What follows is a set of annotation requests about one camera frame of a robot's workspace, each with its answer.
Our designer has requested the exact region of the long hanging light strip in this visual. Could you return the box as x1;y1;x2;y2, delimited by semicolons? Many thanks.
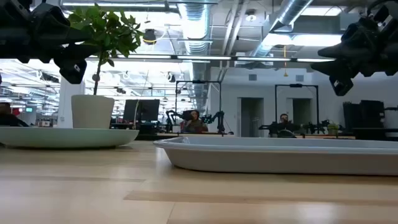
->
85;54;336;63

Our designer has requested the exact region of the person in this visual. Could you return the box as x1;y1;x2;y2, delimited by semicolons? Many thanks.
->
0;101;29;128
269;113;300;138
180;110;210;134

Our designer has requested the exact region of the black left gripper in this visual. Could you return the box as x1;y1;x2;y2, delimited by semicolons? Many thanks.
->
0;0;100;85

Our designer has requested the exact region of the silver smooth ventilation duct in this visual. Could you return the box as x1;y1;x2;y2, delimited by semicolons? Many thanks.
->
248;0;313;58

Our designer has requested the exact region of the grey door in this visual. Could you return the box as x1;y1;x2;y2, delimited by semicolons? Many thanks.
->
285;98;313;126
237;97;265;138

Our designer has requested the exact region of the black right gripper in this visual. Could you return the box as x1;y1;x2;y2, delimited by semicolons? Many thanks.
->
310;0;398;97

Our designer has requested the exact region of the black ceiling camera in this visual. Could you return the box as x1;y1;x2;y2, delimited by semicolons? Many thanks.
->
142;28;157;45

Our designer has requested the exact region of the silver ribbed ventilation duct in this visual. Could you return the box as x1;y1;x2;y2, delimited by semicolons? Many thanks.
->
177;0;214;110

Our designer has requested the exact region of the small green potted plant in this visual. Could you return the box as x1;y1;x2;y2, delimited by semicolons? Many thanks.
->
326;123;341;136

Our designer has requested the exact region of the yellow hanging cord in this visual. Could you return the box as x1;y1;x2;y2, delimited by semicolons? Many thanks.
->
282;45;289;78

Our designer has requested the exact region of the white plant pot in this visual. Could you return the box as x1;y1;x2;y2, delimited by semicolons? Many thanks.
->
70;94;116;130

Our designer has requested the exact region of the grey chair back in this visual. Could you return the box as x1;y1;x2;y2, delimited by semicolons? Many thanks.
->
277;129;297;139

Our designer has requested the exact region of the black gantry frame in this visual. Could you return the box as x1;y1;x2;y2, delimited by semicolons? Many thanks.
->
175;80;223;134
274;83;320;126

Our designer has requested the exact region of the light green plate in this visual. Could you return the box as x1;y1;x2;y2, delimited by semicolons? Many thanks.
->
0;126;140;149

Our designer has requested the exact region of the black computer monitor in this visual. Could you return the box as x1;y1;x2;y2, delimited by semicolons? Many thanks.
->
139;99;160;123
123;99;140;123

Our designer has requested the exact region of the round ceiling fixture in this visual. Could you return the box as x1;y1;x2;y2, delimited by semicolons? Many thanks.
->
244;9;257;23

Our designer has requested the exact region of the green leafy indoor tree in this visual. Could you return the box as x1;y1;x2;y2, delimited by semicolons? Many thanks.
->
67;2;144;96

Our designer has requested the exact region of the grey plastic tray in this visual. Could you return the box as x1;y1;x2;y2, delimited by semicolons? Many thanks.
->
152;136;398;176

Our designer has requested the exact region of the black equipment cabinet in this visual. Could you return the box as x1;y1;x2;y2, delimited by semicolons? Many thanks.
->
342;100;386;129

